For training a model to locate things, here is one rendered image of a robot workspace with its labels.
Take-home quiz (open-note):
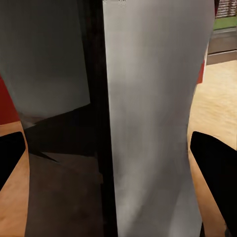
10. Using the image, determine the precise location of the bottle of coffee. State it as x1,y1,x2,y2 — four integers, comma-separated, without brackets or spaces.
0,0,220,237

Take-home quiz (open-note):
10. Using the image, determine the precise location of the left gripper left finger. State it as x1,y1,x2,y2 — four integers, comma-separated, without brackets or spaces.
0,131,26,190

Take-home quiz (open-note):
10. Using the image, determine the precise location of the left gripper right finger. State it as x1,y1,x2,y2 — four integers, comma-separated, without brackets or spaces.
190,131,237,237

